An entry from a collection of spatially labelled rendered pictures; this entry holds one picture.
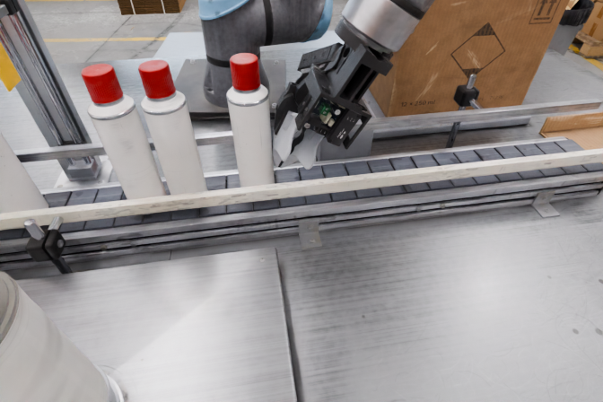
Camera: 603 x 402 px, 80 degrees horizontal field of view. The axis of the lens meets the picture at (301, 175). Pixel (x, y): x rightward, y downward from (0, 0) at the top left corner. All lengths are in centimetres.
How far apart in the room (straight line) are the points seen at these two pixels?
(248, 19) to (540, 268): 64
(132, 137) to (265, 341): 28
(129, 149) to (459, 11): 57
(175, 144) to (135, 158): 5
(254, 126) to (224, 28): 34
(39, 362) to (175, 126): 27
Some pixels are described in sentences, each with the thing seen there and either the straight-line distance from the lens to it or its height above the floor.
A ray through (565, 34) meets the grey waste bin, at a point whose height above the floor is 47.
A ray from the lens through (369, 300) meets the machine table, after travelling 50.
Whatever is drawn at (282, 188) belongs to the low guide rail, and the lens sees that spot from 50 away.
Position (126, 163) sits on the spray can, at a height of 97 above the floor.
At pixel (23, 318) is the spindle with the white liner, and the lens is 28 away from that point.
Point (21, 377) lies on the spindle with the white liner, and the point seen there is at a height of 103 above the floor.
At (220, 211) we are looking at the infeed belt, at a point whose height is 88.
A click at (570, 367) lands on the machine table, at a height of 83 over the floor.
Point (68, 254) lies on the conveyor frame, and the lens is 61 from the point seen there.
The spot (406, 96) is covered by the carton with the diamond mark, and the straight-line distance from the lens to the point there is 76.
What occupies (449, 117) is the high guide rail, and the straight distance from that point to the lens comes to 60.
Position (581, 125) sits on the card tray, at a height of 84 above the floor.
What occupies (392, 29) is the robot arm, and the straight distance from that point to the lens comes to 40.
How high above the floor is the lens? 125
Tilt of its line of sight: 41 degrees down
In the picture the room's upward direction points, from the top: straight up
